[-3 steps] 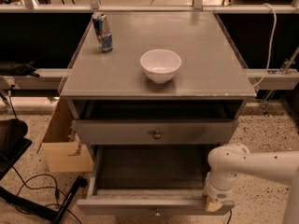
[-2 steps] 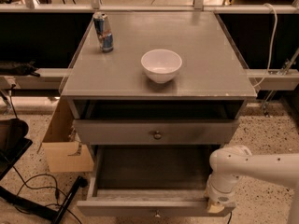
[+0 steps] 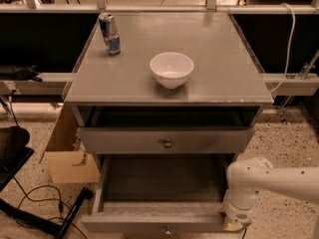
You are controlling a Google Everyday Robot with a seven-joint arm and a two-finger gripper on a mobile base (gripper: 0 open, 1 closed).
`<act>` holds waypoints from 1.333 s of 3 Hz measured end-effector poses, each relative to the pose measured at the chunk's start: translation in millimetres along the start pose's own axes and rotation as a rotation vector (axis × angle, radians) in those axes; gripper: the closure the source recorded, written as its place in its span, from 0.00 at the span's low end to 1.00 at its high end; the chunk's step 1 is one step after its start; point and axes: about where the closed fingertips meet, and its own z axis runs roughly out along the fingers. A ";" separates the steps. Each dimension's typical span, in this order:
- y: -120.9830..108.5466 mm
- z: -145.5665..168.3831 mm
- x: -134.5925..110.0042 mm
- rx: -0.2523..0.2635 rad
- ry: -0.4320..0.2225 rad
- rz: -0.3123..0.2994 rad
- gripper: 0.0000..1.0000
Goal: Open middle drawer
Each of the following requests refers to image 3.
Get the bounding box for black stand base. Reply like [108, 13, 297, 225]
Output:
[0, 186, 95, 239]

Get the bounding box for metal frame railing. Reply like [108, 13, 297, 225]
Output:
[0, 0, 319, 98]

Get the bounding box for white hanging cable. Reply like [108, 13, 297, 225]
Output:
[268, 2, 297, 95]

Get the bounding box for blue silver drink can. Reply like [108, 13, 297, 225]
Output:
[99, 12, 121, 56]

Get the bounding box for white bowl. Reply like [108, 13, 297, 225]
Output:
[150, 52, 194, 89]

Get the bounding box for black chair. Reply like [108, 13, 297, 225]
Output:
[0, 126, 34, 191]

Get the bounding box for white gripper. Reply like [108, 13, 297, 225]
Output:
[220, 192, 252, 232]

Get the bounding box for grey drawer cabinet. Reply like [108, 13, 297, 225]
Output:
[63, 11, 275, 164]

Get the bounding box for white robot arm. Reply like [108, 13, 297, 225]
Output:
[220, 157, 319, 232]

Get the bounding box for grey drawer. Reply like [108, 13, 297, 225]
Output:
[78, 127, 254, 154]
[82, 155, 227, 235]

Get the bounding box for grey top drawer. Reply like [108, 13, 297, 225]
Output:
[78, 127, 254, 154]

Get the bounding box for cardboard box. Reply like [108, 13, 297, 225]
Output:
[44, 106, 101, 183]

